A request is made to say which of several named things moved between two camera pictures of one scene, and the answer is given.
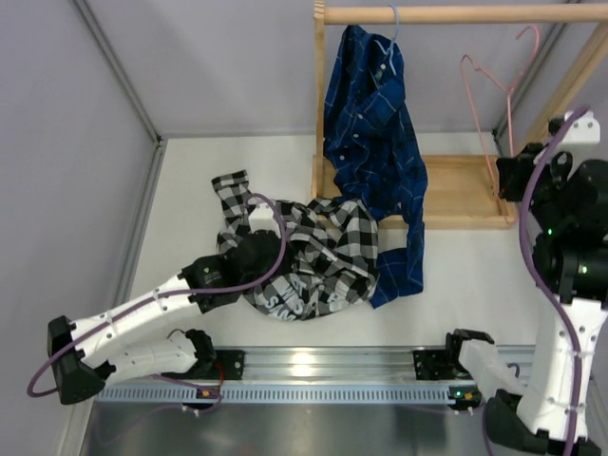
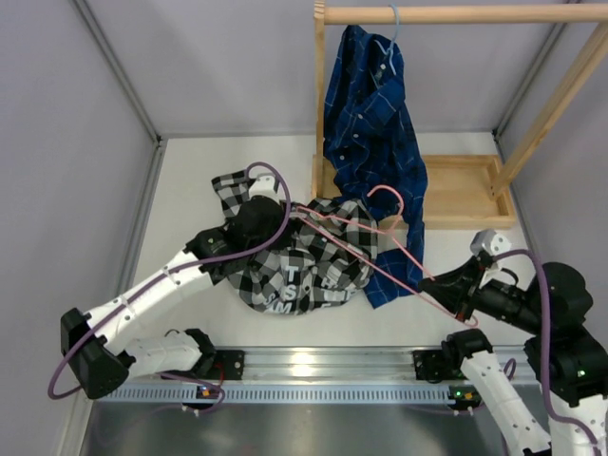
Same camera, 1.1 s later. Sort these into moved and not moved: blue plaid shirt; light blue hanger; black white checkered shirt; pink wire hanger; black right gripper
Moved: black right gripper; pink wire hanger
Not moved: black white checkered shirt; blue plaid shirt; light blue hanger
